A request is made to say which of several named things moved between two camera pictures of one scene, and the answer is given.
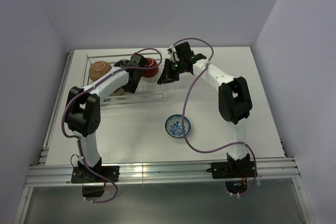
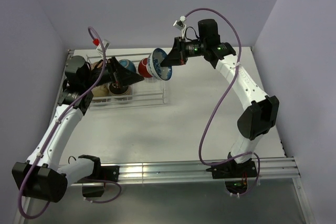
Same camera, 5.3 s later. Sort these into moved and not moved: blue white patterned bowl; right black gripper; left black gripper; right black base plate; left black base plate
Moved: right black gripper; blue white patterned bowl; left black gripper
Not moved: right black base plate; left black base plate
